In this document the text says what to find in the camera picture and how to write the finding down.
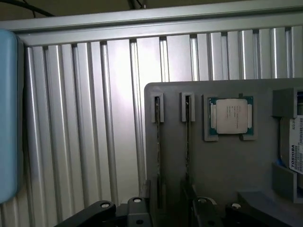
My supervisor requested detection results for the grey parts rack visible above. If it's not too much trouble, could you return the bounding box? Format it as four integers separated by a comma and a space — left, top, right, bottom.
143, 77, 303, 227

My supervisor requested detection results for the CPU with silver lid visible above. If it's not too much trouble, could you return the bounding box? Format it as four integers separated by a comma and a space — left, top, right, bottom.
207, 96, 253, 136

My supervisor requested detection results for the Toshiba hard disk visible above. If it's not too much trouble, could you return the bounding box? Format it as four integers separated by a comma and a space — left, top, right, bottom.
278, 115, 303, 181

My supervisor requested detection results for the light blue panel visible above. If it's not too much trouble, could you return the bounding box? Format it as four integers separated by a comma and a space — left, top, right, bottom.
0, 28, 25, 204

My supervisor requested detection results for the black cable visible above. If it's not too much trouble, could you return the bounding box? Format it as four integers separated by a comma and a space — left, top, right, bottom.
127, 0, 148, 9
21, 0, 56, 17

